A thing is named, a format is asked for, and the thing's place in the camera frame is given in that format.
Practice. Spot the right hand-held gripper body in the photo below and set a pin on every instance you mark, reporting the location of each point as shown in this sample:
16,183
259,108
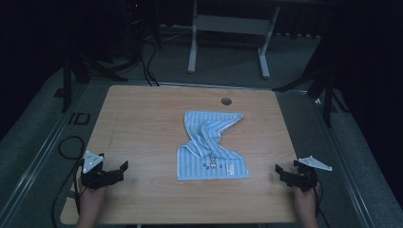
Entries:
305,177

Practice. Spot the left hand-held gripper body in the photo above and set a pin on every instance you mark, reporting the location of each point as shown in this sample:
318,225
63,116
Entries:
95,179

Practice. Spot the blue striped towel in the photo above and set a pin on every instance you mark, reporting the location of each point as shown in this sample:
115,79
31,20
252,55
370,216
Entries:
218,126

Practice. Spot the person's left hand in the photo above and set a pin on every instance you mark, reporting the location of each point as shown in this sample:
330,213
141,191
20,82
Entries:
92,201

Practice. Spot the person's right hand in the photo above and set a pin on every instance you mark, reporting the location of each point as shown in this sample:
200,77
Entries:
305,202

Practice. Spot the black metal stand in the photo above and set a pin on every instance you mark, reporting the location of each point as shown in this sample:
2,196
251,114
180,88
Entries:
328,95
66,85

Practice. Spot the white metal desk frame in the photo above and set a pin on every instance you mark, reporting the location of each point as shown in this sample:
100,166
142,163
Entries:
233,23

